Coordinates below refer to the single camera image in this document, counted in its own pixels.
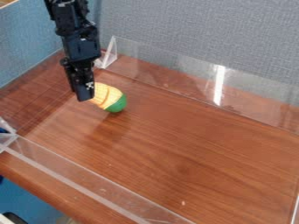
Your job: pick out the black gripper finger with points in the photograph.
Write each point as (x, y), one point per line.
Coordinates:
(84, 84)
(69, 73)

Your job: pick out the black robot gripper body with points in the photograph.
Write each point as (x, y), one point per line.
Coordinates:
(77, 33)

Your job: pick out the yellow green toy corn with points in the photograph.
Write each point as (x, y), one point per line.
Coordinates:
(108, 98)

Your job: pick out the clear acrylic corner bracket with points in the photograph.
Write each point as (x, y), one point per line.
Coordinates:
(107, 55)

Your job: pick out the clear acrylic left bracket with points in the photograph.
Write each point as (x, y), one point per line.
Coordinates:
(7, 134)

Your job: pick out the clear acrylic back wall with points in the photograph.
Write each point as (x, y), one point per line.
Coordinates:
(262, 99)

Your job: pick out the clear acrylic wall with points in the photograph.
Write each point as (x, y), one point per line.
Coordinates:
(262, 99)
(104, 191)

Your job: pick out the clear acrylic front wall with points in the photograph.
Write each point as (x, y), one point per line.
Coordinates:
(104, 191)

